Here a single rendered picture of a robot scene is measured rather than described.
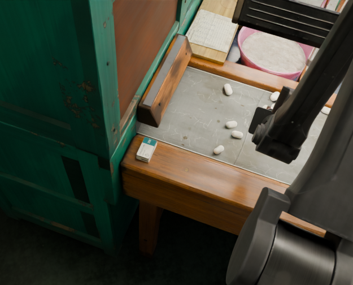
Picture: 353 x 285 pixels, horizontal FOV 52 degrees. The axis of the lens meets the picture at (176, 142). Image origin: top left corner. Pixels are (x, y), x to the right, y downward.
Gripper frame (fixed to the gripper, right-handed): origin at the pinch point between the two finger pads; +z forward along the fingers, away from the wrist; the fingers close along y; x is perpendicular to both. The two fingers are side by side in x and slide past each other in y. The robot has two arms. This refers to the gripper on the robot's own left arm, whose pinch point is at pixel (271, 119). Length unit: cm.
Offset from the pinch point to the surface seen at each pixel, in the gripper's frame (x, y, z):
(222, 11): -23, 24, 42
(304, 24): -22.9, 1.5, -7.0
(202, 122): 8.5, 16.9, 8.6
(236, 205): 21.2, 1.5, -10.0
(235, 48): -12.9, 16.2, 44.8
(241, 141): 9.8, 4.8, 6.9
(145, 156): 17.4, 26.8, -9.3
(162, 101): 4.5, 28.0, -0.5
